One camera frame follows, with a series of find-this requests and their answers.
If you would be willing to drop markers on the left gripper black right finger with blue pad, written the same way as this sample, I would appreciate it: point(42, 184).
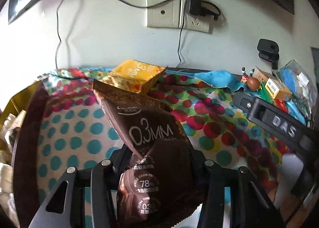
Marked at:
point(250, 205)

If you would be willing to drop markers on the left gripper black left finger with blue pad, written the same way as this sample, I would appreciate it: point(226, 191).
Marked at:
point(65, 204)

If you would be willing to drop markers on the brown 0.3MM snack bag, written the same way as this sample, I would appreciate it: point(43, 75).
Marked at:
point(158, 188)

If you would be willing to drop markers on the clear plastic bag blue items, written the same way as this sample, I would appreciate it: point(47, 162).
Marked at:
point(304, 93)

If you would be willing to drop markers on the gold rectangular tin box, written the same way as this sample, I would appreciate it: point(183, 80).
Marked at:
point(33, 100)

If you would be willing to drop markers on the small yellow box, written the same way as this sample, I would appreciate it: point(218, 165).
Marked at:
point(278, 90)

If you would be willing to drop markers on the brown snail figurine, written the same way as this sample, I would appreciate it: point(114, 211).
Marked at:
point(251, 82)

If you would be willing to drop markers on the yellow 0.3MM snack bag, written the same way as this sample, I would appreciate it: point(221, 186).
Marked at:
point(134, 76)

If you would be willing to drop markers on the black power adapter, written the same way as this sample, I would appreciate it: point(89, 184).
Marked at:
point(195, 8)

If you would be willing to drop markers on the black camera clamp mount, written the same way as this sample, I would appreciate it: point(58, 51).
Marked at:
point(269, 50)

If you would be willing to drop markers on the white wall socket plate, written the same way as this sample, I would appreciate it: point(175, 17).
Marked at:
point(171, 15)

